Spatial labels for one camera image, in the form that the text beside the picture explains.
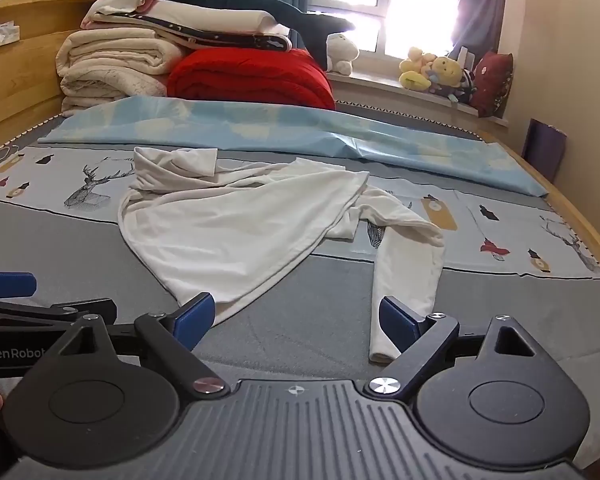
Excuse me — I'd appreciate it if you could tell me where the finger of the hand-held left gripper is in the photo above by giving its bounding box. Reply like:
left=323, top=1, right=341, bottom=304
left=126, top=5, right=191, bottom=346
left=0, top=270, right=37, bottom=300
left=0, top=298, right=119, bottom=327

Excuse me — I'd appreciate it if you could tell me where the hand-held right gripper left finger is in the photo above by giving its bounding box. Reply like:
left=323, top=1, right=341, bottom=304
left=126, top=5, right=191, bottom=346
left=60, top=291, right=231, bottom=399

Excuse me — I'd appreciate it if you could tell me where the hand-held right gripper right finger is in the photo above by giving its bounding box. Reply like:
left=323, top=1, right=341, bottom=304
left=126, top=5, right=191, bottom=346
left=363, top=295, right=547, bottom=401

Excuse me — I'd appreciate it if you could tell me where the white long-sleeve shirt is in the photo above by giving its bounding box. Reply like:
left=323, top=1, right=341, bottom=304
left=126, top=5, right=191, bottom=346
left=117, top=146, right=446, bottom=365

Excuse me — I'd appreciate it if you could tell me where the grey deer-print bed sheet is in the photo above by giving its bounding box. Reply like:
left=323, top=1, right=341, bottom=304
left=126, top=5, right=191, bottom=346
left=0, top=102, right=600, bottom=471

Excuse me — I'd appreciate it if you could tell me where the wooden headboard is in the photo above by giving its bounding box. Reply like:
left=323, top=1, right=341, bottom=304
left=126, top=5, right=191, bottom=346
left=0, top=0, right=116, bottom=156

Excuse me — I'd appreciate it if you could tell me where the light blue cloud-print sheet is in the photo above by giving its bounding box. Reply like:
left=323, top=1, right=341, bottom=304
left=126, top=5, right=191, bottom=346
left=37, top=96, right=551, bottom=198

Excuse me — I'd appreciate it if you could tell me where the white window sill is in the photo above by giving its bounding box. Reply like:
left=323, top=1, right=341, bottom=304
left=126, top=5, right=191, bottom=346
left=325, top=72, right=511, bottom=126

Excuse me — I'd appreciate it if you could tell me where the red folded quilt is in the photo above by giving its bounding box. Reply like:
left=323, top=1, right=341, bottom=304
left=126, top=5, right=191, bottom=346
left=167, top=49, right=337, bottom=112

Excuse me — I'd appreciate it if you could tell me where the cream folded quilt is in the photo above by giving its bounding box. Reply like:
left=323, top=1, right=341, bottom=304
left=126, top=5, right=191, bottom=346
left=55, top=29, right=188, bottom=118

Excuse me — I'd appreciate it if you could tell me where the pale yellow plush toy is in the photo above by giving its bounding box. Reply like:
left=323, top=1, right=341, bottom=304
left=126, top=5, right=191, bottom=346
left=399, top=46, right=438, bottom=92

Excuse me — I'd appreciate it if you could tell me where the yellow-headed striped plush doll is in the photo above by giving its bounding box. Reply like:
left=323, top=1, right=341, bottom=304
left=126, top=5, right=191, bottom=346
left=427, top=54, right=478, bottom=106

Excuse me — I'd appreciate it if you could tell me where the dark red cushion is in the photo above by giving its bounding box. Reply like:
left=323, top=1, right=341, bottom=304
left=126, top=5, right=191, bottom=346
left=470, top=50, right=515, bottom=118

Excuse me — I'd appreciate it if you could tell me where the white plush toy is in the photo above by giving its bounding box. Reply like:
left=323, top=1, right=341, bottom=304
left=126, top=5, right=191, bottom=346
left=326, top=32, right=361, bottom=77

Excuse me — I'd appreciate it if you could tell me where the white folded blanket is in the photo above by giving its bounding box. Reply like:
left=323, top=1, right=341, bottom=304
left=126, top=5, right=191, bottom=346
left=150, top=0, right=293, bottom=37

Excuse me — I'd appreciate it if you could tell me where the purple curtain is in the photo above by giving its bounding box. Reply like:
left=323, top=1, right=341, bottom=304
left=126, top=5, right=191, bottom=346
left=452, top=0, right=511, bottom=58

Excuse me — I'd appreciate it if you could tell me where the wooden bed side rail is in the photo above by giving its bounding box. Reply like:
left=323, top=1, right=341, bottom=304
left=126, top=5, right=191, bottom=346
left=475, top=130, right=600, bottom=296

